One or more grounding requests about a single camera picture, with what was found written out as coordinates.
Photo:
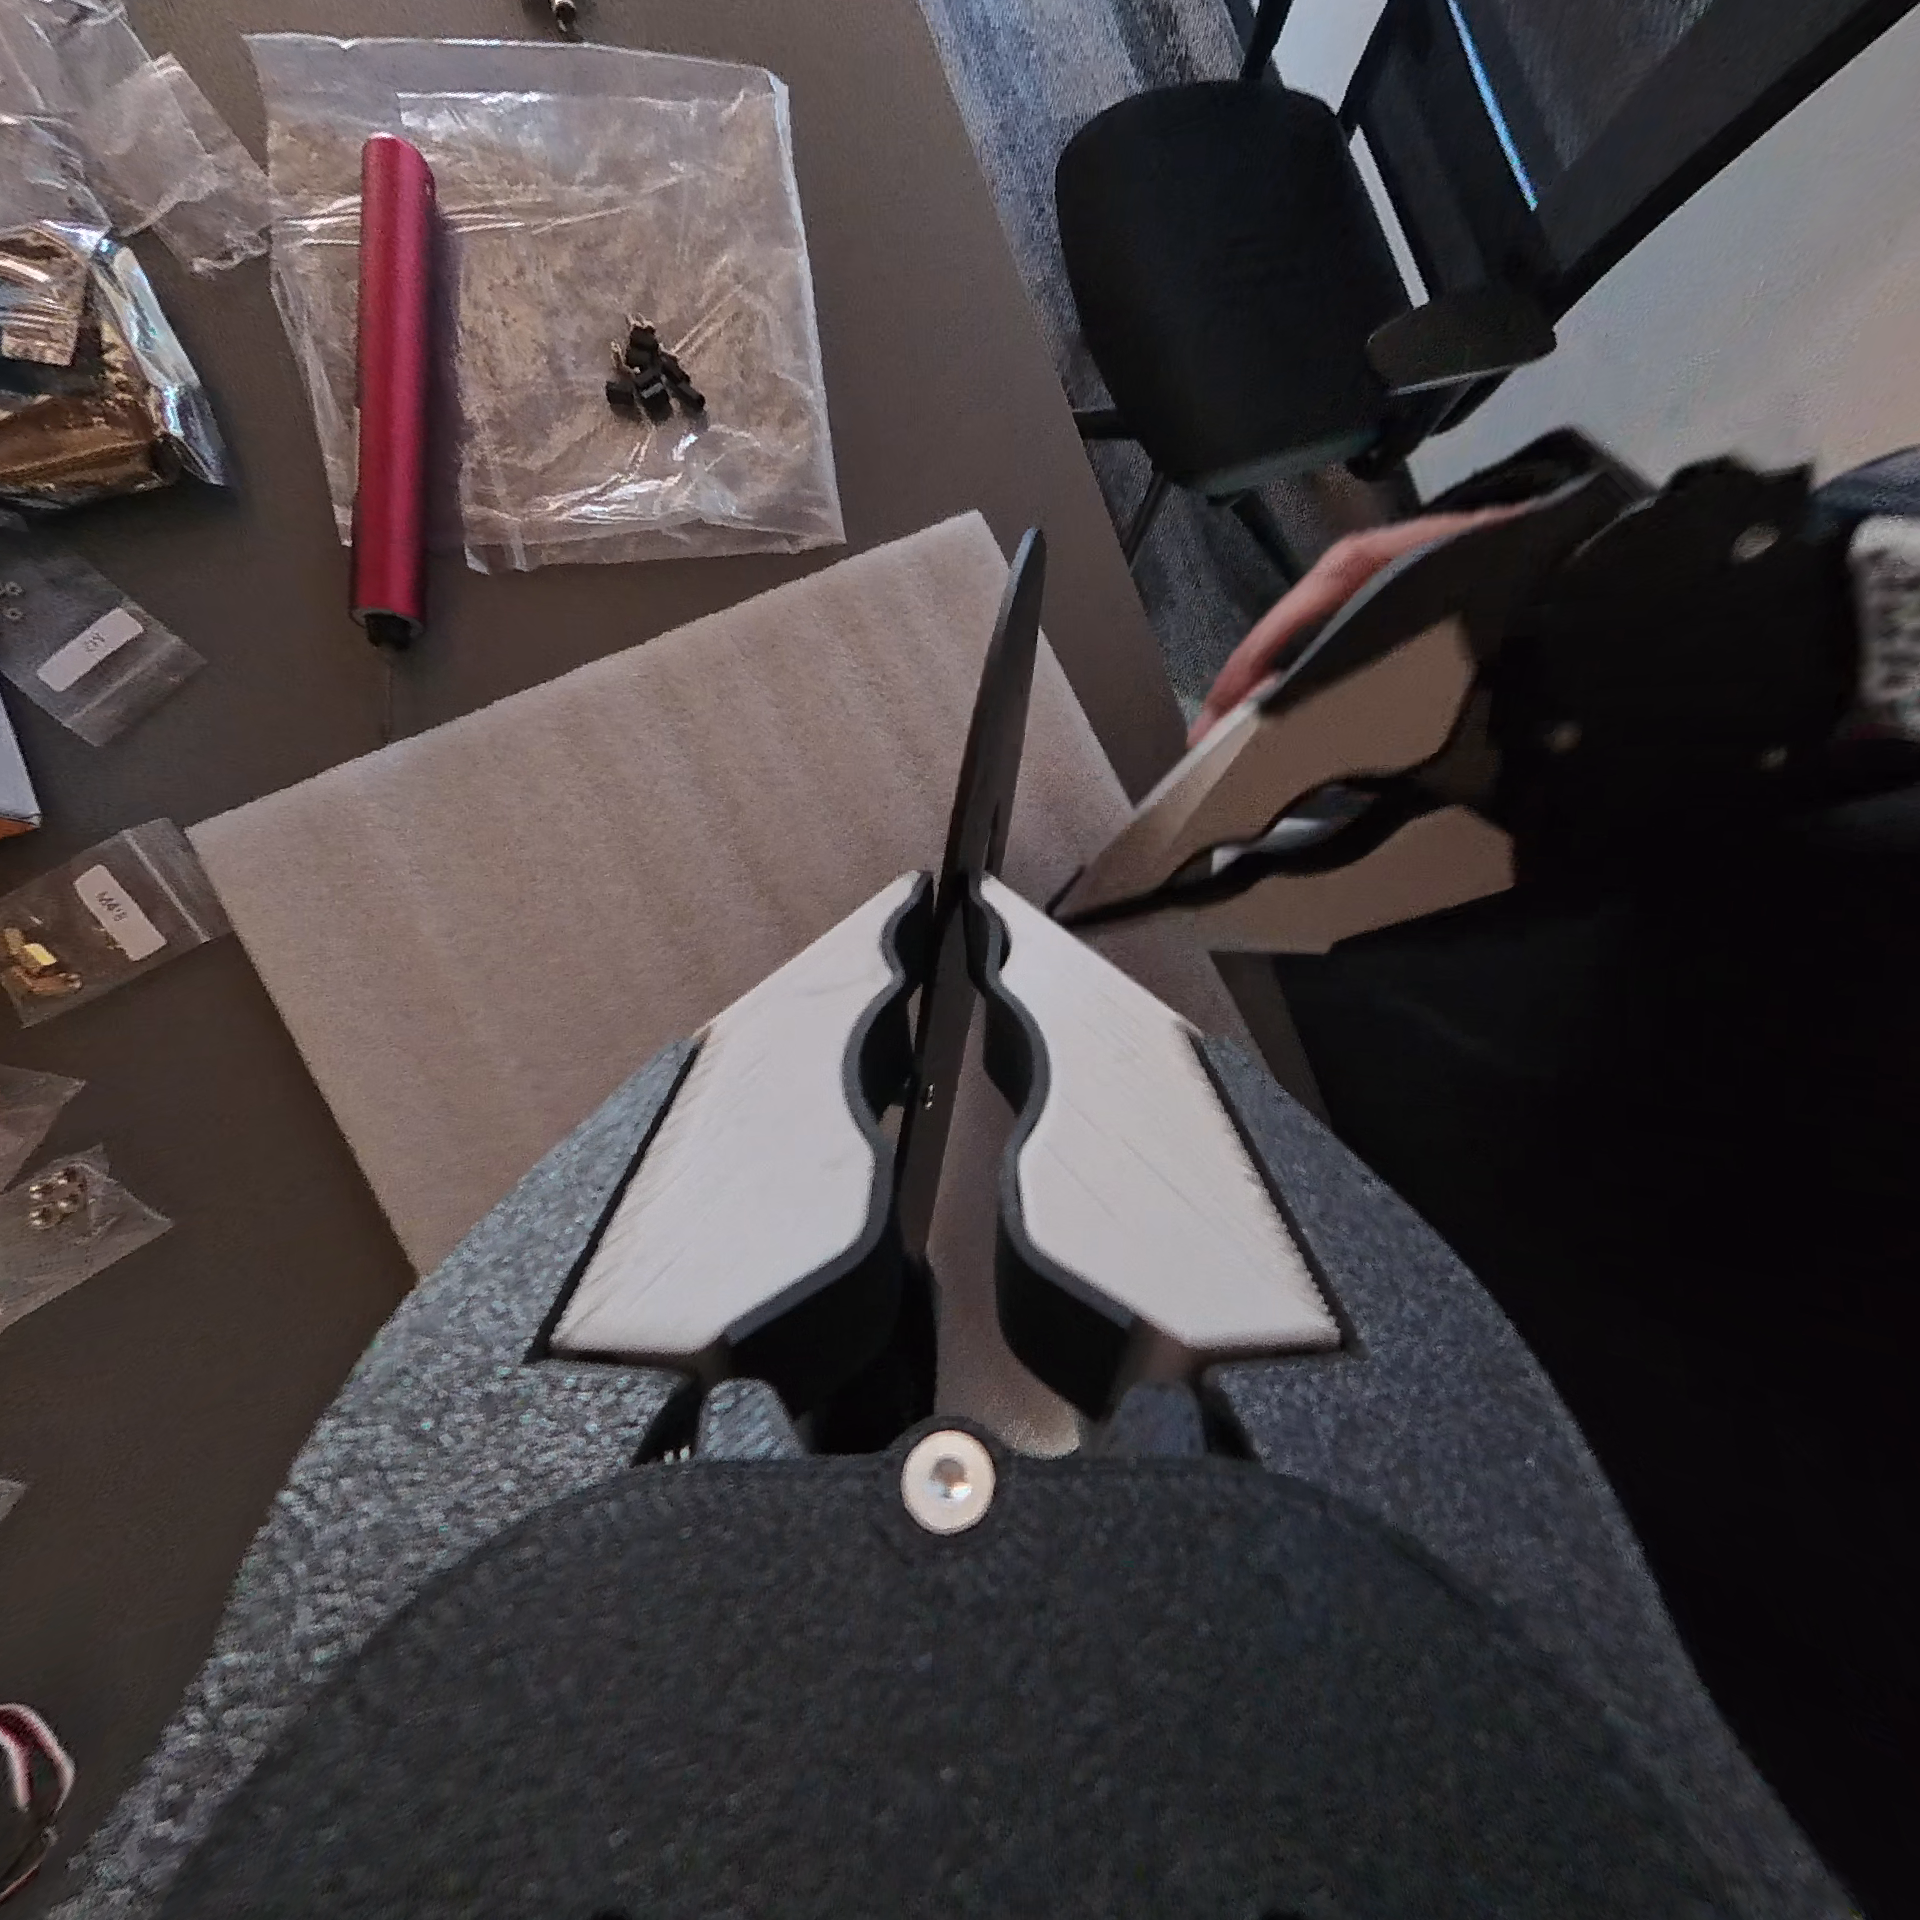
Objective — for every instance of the person's right hand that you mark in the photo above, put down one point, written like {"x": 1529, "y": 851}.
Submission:
{"x": 1353, "y": 583}

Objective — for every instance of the dark grey desk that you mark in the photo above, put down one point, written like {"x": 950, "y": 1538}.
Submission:
{"x": 899, "y": 299}

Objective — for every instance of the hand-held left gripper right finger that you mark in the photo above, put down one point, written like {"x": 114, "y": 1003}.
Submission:
{"x": 1170, "y": 1185}

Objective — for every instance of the small cardboard box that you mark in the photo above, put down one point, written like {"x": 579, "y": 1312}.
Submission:
{"x": 10, "y": 780}

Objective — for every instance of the pile of small black parts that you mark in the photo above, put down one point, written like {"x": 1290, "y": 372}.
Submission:
{"x": 654, "y": 372}

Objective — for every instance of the small grey labelled bag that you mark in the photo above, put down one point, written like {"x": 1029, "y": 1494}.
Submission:
{"x": 85, "y": 646}

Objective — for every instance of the small bag with brass parts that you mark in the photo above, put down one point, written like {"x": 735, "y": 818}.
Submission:
{"x": 108, "y": 924}

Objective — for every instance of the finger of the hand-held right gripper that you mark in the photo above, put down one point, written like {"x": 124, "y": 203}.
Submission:
{"x": 1322, "y": 738}
{"x": 1398, "y": 877}

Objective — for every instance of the small clear parts bag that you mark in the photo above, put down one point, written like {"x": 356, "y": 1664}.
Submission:
{"x": 30, "y": 1118}

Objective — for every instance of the large clear plastic bag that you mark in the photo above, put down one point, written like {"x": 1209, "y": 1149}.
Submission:
{"x": 675, "y": 220}

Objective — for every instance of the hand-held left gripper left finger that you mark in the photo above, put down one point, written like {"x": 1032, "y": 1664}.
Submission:
{"x": 735, "y": 1170}

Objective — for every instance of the black round-back chair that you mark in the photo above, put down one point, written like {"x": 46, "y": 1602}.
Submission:
{"x": 1216, "y": 268}

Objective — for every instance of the small bag with silver nuts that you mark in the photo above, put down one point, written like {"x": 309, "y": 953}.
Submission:
{"x": 72, "y": 1224}

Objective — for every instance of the white foam sheet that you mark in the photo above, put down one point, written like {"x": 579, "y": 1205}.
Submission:
{"x": 529, "y": 898}

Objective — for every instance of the crumpled clear plastic bag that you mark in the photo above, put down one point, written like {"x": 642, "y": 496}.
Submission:
{"x": 108, "y": 121}

